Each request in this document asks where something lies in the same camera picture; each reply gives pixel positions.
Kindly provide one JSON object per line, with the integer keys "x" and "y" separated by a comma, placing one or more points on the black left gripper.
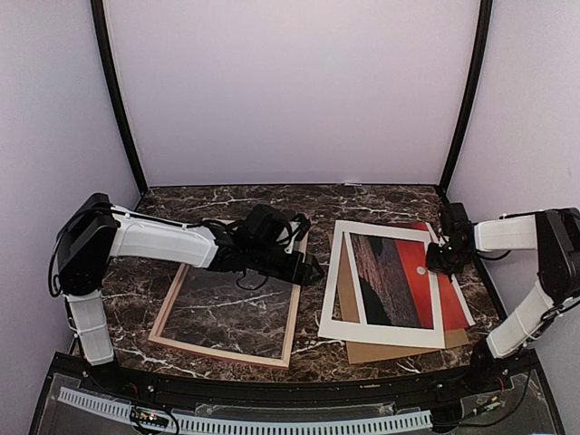
{"x": 303, "y": 278}

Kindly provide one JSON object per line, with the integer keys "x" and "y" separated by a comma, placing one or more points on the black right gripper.
{"x": 434, "y": 265}

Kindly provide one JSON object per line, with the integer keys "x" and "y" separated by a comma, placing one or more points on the red and grey photo print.
{"x": 399, "y": 291}

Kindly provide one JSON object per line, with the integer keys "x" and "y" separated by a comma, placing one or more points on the white mat board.
{"x": 342, "y": 263}

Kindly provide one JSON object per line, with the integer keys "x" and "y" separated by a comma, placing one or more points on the brown cardboard backing board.
{"x": 344, "y": 309}

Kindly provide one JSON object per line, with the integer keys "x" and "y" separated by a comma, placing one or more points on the clear acrylic sheet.
{"x": 226, "y": 317}

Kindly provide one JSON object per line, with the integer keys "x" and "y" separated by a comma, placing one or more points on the light wooden picture frame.
{"x": 217, "y": 353}

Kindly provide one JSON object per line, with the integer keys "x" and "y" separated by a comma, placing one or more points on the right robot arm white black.
{"x": 554, "y": 235}

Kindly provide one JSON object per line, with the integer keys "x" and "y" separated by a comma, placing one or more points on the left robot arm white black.
{"x": 99, "y": 231}

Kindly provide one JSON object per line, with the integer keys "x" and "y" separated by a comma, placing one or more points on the small circuit board with leds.
{"x": 148, "y": 419}

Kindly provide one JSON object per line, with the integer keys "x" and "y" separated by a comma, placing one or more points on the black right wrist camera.
{"x": 454, "y": 219}

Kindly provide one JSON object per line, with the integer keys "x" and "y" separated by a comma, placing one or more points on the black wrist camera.
{"x": 266, "y": 227}
{"x": 454, "y": 219}

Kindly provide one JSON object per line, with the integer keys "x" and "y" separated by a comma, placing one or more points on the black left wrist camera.
{"x": 266, "y": 227}

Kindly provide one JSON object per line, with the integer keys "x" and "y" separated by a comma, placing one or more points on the right connector board with wires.
{"x": 487, "y": 405}

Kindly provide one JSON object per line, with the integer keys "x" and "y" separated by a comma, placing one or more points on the white slotted cable duct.
{"x": 183, "y": 423}

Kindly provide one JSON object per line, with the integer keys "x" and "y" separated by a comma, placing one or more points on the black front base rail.
{"x": 429, "y": 390}

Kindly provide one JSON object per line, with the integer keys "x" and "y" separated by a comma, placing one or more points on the black right enclosure post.
{"x": 468, "y": 98}

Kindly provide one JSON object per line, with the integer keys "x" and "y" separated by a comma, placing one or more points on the black enclosure post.
{"x": 468, "y": 98}
{"x": 114, "y": 90}

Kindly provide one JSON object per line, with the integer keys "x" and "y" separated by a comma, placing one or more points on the black left enclosure post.
{"x": 114, "y": 90}

